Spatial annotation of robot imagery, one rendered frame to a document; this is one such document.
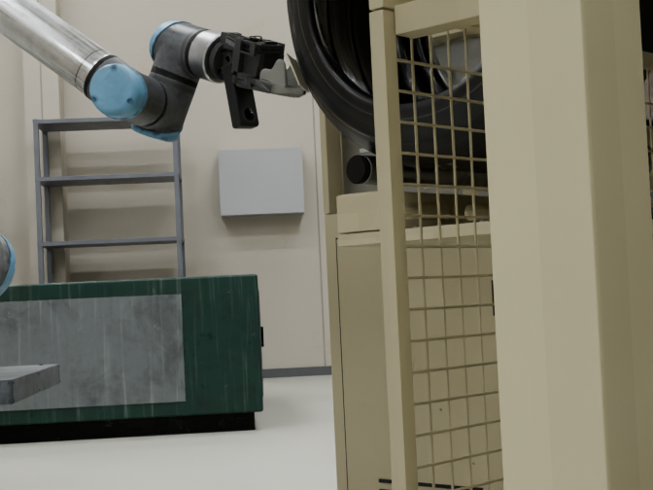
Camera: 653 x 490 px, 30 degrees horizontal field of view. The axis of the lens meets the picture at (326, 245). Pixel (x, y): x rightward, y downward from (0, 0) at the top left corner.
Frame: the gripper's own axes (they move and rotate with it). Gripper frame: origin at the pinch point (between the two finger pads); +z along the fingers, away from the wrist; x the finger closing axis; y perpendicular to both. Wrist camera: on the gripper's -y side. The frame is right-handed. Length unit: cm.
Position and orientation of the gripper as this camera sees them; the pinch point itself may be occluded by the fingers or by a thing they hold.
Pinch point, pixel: (298, 95)
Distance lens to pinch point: 207.0
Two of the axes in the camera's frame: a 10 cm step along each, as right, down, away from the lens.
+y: 1.5, -9.5, -2.7
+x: 7.0, -0.9, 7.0
